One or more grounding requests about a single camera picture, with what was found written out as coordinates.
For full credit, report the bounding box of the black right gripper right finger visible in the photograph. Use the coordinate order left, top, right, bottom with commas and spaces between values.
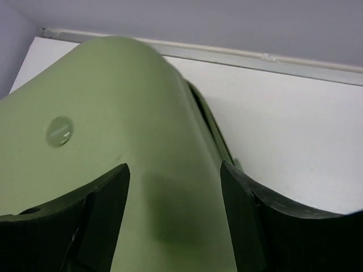
220, 161, 362, 271

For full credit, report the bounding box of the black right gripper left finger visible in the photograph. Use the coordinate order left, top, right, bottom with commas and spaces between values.
1, 164, 130, 271

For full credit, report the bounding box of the green hard-shell suitcase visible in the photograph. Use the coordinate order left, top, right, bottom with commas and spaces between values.
1, 37, 236, 271

